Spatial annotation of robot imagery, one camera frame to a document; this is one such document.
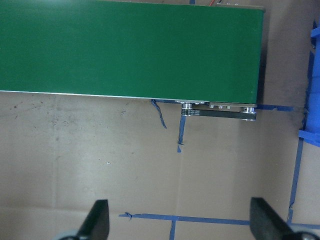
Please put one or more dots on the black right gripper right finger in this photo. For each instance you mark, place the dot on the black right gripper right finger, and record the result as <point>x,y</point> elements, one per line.
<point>265,223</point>

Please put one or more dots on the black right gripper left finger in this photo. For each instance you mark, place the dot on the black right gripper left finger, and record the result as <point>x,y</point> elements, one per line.
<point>96,225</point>

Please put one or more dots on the blue empty bin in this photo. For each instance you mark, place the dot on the blue empty bin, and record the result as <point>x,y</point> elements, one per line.
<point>311,125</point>

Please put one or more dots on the green conveyor belt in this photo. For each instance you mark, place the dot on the green conveyor belt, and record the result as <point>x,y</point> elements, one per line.
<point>206,58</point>

